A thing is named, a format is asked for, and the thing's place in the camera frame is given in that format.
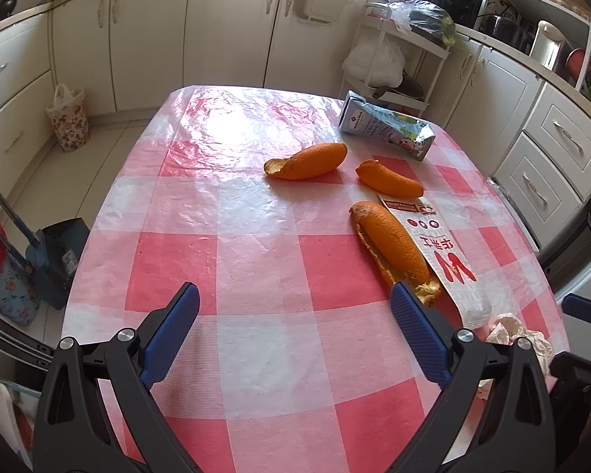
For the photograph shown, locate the blue dustpan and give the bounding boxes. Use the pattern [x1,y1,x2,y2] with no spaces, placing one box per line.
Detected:
[0,160,92,311]

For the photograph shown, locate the white storage rack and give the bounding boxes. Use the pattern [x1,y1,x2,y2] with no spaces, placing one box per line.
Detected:
[342,2,454,119]

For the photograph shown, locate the white red paper packet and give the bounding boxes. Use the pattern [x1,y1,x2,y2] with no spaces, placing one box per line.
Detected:
[377,194,493,330]

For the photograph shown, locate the crushed milk carton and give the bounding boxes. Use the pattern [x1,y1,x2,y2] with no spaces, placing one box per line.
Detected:
[339,90,437,162]

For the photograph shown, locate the white drawer cabinet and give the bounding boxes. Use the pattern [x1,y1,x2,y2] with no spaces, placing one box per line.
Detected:
[418,34,591,252]

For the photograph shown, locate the large curled orange peel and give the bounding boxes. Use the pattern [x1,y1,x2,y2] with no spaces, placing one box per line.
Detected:
[263,142,349,181]

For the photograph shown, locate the white tissue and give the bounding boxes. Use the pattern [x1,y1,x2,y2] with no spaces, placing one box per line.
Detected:
[475,312,555,401]

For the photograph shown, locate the red white checkered tablecloth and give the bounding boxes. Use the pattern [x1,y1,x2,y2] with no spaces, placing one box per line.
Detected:
[61,85,572,473]

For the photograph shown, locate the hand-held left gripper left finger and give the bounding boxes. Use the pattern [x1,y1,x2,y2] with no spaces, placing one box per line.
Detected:
[32,282,201,473]

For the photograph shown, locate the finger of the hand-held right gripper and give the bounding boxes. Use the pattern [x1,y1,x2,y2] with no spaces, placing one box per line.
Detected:
[549,350,591,415]
[561,293,591,328]

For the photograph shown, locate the black pan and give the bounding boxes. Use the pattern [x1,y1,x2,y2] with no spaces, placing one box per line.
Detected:
[372,71,427,102]

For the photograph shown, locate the white plastic bag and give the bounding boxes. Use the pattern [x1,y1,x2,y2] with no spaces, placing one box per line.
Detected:
[342,39,405,87]

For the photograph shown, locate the white lower cabinets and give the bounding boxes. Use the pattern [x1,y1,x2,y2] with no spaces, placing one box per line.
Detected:
[0,0,370,134]

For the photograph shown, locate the small orange peel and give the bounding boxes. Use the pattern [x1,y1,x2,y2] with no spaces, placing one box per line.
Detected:
[355,158,425,199]

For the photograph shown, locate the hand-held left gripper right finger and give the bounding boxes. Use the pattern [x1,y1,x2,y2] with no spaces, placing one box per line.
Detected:
[390,281,556,473]

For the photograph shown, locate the clear bag of vegetables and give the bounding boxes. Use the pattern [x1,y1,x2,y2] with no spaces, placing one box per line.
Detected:
[369,0,458,45]

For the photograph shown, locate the long orange peel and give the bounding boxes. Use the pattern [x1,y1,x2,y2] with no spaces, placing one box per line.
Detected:
[349,200,444,306]

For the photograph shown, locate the dark metal appliance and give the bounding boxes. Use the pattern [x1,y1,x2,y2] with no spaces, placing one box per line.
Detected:
[478,14,533,52]

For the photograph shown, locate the red round container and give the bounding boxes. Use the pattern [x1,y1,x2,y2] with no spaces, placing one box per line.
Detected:
[566,48,591,82]

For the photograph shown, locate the white metal canister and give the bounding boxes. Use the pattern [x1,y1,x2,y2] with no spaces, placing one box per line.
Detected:
[528,20,572,72]

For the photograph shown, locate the floral fabric bag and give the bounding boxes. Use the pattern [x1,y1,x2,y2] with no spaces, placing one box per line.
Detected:
[46,84,90,153]

